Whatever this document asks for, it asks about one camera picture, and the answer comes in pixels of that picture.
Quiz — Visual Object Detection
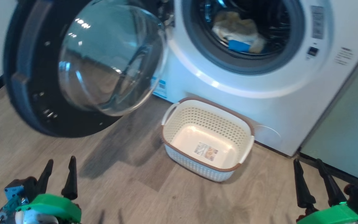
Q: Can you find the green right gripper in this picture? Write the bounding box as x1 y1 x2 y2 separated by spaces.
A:
293 159 358 224

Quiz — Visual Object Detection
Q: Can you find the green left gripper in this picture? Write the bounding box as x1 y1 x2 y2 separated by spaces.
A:
16 156 82 223

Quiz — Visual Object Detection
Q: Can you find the black round glass washer door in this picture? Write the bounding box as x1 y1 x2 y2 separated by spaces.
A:
2 0 169 138

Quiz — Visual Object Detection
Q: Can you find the blue garment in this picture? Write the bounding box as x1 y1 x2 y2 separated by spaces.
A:
228 40 251 53

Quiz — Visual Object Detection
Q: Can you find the yellow bear-print garment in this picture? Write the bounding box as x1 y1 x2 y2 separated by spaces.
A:
212 11 266 54

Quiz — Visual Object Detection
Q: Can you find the white front-load washing machine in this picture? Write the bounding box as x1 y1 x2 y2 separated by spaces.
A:
153 0 358 157

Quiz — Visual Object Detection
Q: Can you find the paper label inside basket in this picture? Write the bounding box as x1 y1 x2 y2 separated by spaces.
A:
194 142 219 161

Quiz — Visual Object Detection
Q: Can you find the cream laundry basket brown rim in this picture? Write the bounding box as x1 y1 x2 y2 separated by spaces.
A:
161 96 255 182

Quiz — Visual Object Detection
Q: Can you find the blue energy label sticker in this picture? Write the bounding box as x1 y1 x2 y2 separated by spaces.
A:
153 78 168 99

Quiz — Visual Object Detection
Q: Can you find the small printed text sticker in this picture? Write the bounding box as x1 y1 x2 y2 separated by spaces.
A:
334 47 353 66

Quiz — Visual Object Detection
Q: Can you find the grey instruction sticker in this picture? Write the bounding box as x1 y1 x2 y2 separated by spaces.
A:
310 6 325 40

